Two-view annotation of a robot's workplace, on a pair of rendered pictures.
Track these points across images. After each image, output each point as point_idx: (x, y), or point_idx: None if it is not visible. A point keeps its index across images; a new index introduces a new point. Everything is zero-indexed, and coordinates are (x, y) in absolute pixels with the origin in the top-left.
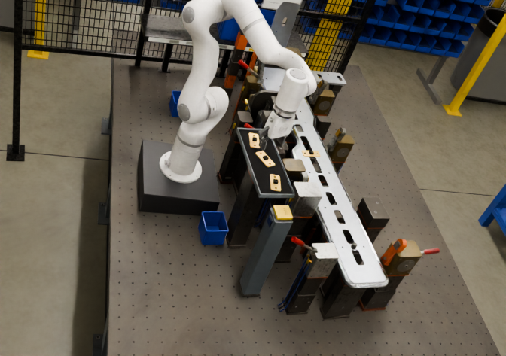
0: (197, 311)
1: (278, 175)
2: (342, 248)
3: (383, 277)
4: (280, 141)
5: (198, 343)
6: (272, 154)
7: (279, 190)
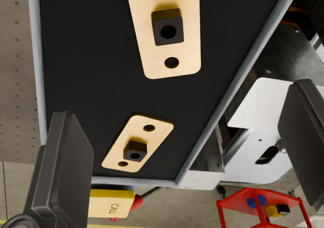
0: (12, 28)
1: (168, 125)
2: (258, 142)
3: (274, 180)
4: (287, 126)
5: (9, 70)
6: None
7: (131, 171)
